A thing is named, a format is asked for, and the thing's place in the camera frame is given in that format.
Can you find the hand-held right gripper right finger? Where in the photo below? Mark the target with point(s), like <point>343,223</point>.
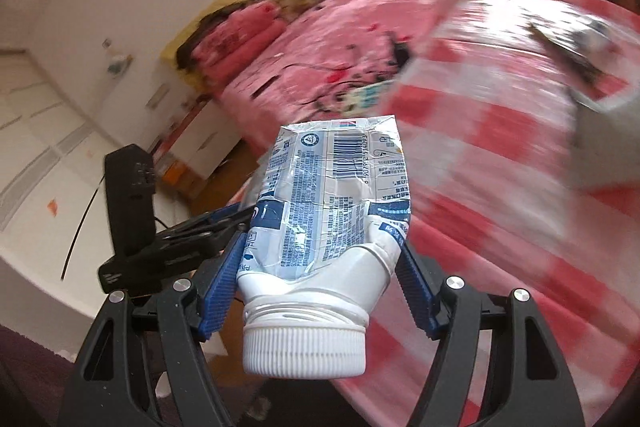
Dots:
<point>417,292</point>

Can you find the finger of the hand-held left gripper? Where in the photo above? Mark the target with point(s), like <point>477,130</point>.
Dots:
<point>210,218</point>
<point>205,242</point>

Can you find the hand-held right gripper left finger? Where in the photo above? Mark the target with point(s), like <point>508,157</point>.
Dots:
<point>220,292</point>

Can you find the white blue toothpaste tube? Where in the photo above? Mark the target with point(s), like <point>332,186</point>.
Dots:
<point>330,187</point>

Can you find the small grey carton box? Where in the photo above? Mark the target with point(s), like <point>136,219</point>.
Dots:
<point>570,42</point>

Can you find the cardboard box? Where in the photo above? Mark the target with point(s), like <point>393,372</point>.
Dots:
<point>180,172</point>

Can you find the white wardrobe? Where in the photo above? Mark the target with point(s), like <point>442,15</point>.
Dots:
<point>30,132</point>

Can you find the red white checked plastic cloth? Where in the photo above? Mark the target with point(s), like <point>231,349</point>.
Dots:
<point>500,167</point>

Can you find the coral pink pillow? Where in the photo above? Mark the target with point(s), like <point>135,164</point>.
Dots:
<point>240,57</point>

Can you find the dark purple floor mat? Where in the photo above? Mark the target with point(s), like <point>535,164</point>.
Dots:
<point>30,367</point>

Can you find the pink printed pillow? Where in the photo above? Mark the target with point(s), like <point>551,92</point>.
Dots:
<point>235,27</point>

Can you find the white blue remote control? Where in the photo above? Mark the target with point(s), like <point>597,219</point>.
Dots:
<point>370,94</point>

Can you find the bed with pink sheet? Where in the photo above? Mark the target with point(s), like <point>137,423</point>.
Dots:
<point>350,22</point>

